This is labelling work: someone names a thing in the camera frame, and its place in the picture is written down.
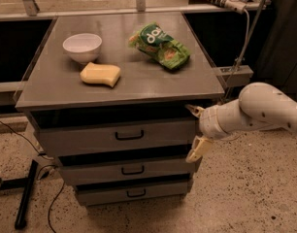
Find grey metal bracket block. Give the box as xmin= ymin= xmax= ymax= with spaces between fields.
xmin=213 ymin=65 xmax=253 ymax=88

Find yellow sponge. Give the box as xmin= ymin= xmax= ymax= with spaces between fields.
xmin=80 ymin=62 xmax=121 ymax=87

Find grey drawer cabinet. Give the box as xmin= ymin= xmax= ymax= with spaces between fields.
xmin=16 ymin=13 xmax=223 ymax=194

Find grey bottom drawer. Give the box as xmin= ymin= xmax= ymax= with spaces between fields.
xmin=76 ymin=179 xmax=192 ymax=207

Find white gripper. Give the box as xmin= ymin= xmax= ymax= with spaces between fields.
xmin=185 ymin=104 xmax=228 ymax=163

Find grey top drawer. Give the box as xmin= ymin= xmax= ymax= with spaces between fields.
xmin=36 ymin=117 xmax=198 ymax=156

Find black floor cable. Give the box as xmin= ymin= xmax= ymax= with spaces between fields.
xmin=0 ymin=115 xmax=66 ymax=233

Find black stand leg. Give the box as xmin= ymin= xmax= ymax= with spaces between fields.
xmin=0 ymin=160 xmax=38 ymax=230

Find white cable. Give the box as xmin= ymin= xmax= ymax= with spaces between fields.
xmin=219 ymin=9 xmax=251 ymax=105

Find metal frame rail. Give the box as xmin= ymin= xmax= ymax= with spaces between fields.
xmin=0 ymin=0 xmax=273 ymax=21

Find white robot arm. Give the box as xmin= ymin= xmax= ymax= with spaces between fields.
xmin=185 ymin=83 xmax=297 ymax=163

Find grey drawer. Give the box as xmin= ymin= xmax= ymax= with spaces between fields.
xmin=59 ymin=155 xmax=200 ymax=185
xmin=36 ymin=117 xmax=198 ymax=156
xmin=76 ymin=179 xmax=192 ymax=207

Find grey middle drawer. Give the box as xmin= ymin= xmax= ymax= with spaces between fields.
xmin=59 ymin=155 xmax=200 ymax=185

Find green chip bag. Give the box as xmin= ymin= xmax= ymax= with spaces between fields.
xmin=128 ymin=22 xmax=190 ymax=71

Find white bowl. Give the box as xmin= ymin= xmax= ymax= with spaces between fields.
xmin=62 ymin=33 xmax=103 ymax=64

